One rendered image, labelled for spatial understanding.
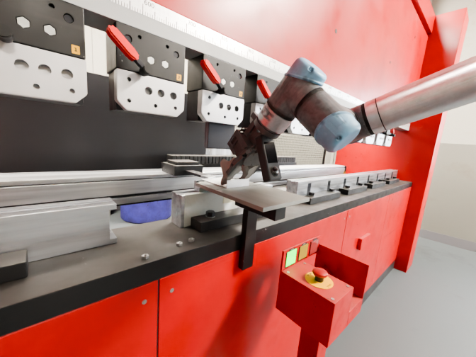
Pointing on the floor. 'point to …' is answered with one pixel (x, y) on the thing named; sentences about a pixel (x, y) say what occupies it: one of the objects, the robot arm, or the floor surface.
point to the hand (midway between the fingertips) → (233, 183)
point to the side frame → (414, 137)
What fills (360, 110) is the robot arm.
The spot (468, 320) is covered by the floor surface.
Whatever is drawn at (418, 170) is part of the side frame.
